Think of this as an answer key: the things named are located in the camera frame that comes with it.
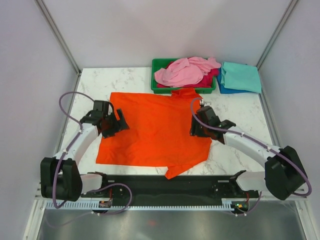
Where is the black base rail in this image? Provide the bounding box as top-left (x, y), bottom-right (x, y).
top-left (85, 175), bottom-right (259, 204)

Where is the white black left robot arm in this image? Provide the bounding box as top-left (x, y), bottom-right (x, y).
top-left (40, 100), bottom-right (129, 209)

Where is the blue folded t shirt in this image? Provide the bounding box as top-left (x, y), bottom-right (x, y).
top-left (216, 68), bottom-right (253, 95)

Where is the teal folded t shirt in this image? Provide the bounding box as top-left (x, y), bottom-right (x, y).
top-left (221, 61), bottom-right (262, 94)

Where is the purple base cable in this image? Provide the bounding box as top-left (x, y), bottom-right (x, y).
top-left (226, 191), bottom-right (263, 217)
top-left (44, 183), bottom-right (133, 230)

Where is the white slotted cable duct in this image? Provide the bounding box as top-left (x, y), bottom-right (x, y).
top-left (56, 198), bottom-right (248, 212)

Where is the aluminium frame post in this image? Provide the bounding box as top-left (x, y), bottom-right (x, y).
top-left (34, 0), bottom-right (82, 76)
top-left (256, 0), bottom-right (300, 70)

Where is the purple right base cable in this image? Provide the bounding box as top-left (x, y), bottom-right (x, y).
top-left (226, 191), bottom-right (263, 217)

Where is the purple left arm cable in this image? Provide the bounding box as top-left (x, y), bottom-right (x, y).
top-left (51, 91), bottom-right (97, 210)

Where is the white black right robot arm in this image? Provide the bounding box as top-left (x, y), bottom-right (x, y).
top-left (190, 105), bottom-right (312, 200)

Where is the green plastic bin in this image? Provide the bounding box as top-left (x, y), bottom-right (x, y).
top-left (151, 57), bottom-right (221, 94)

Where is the left aluminium frame post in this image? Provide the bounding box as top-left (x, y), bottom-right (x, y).
top-left (34, 0), bottom-right (82, 76)

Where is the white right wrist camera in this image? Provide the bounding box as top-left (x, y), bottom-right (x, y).
top-left (199, 99), bottom-right (211, 108)

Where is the right aluminium frame post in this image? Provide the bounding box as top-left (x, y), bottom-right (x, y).
top-left (256, 0), bottom-right (300, 70)

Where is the pink t shirt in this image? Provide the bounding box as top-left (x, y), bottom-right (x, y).
top-left (154, 56), bottom-right (222, 88)

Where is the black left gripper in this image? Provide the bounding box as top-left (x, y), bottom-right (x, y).
top-left (101, 108), bottom-right (129, 139)

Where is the orange t shirt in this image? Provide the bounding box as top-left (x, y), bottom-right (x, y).
top-left (96, 88), bottom-right (212, 179)

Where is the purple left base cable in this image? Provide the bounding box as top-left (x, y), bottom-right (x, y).
top-left (44, 183), bottom-right (133, 230)

